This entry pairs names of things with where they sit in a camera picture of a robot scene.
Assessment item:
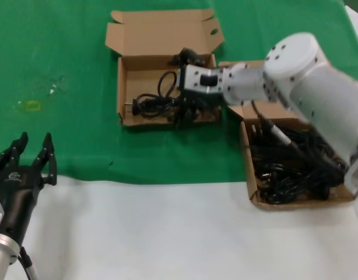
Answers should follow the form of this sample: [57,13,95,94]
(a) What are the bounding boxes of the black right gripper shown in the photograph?
[169,47,223,129]

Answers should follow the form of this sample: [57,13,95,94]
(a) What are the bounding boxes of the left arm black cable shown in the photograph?
[18,246,39,280]

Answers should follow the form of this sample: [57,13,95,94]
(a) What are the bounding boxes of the green table cloth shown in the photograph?
[0,0,358,188]

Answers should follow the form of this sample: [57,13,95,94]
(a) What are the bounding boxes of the brown cardboard box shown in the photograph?
[219,60,357,211]

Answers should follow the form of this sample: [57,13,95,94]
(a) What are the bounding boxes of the pile of black cables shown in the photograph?
[251,100,349,173]

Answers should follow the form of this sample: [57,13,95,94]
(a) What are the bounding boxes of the brown box with handle cutout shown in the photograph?
[104,8,225,127]

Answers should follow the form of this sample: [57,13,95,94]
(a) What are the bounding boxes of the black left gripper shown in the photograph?
[0,131,58,243]

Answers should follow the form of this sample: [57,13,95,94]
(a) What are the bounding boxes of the black power cable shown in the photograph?
[251,147,328,172]
[259,182,348,205]
[250,124,311,155]
[125,71,221,125]
[254,166,320,190]

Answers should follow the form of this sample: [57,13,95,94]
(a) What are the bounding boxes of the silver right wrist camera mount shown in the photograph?
[183,64,227,96]

